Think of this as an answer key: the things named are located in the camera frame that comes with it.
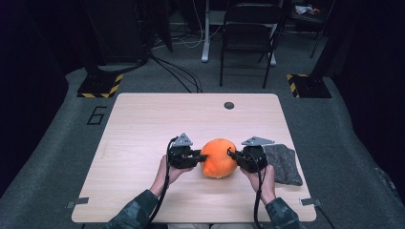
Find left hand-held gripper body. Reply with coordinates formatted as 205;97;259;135
167;133;200;170

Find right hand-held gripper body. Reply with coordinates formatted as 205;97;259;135
237;135;275;174

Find orange plush toy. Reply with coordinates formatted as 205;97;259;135
200;137;239;179

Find grey cloth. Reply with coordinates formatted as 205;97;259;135
262;143;304;187

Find person's left hand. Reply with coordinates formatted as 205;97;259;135
149;156;194;198

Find person's right hand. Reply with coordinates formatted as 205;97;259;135
240;164;277;206

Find grey tape strip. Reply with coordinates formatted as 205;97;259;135
299;198;323;207
66;197;90;210

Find black stand base striped edge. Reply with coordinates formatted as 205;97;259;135
286;73;332;99
76;73;124;99

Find white desk leg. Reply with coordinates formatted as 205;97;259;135
268;23;277;67
201;0;212;63

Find black folding chair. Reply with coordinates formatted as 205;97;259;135
219;2;286;90

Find black cabinet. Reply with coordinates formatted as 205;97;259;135
85;0;151;65

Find orange and white clutter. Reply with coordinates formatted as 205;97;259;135
294;4;322;16

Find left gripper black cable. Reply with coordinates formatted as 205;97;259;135
146;136;179;229

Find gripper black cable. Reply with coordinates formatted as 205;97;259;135
146;136;179;229
252;152;268;229

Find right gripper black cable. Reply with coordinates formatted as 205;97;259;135
252;152;268;229

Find black floor cables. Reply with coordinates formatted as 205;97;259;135
149;52;203;94

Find thin black cable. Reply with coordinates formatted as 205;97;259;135
314;204;336;229

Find white cable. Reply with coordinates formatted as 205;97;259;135
171;0;224;50

